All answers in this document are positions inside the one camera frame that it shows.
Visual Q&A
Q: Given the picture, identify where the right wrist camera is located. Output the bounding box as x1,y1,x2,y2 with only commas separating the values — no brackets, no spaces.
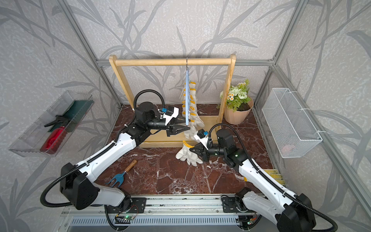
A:
194,129,209,150

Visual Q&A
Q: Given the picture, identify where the yellow rubber-coated glove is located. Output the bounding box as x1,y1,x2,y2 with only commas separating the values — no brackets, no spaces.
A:
264,169,286,186

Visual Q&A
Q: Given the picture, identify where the clear plastic wall tray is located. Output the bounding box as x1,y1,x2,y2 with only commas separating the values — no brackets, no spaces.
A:
9,91,94,158

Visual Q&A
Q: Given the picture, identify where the potted white flower plant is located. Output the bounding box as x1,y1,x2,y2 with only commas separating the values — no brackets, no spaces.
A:
224,79,253,125

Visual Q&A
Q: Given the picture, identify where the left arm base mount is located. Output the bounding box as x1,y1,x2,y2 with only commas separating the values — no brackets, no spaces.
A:
106,197,147,214

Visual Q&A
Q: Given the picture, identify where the white wire mesh basket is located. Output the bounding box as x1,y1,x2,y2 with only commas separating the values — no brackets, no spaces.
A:
262,88,323,159

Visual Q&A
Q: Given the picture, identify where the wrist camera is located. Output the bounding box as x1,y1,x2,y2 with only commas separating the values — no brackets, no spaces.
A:
160,106,179,126
194,129,209,150

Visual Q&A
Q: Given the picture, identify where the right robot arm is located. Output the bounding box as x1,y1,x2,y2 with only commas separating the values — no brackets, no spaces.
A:
191,123,338,232

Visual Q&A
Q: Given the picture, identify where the aluminium front rail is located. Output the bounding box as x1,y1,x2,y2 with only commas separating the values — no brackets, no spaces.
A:
54,194,263,232

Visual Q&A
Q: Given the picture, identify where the white glove hung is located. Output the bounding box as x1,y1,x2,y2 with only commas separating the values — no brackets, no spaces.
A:
175,141,203,166
184,113,204,140
180,82,197,112

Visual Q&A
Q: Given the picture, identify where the wooden clothes rack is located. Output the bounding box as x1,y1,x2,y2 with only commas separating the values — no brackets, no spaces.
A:
108,54,237,148

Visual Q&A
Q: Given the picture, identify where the blue wavy clip hanger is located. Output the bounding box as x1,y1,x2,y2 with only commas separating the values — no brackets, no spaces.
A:
185,58,190,126

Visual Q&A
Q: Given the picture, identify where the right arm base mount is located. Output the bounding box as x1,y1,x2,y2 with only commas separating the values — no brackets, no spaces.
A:
221,195,248,213

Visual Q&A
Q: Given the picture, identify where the green cloth in tray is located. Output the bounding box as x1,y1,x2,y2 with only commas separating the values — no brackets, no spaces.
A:
44,100,94,133

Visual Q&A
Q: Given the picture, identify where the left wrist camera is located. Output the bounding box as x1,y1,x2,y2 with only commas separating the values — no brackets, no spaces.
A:
160,106,179,126

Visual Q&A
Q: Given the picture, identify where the blue hand rake tool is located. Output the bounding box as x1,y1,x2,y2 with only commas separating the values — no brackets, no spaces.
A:
106,159,138,188

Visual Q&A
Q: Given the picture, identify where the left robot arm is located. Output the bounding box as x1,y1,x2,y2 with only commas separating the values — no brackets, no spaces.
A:
40,90,190,210

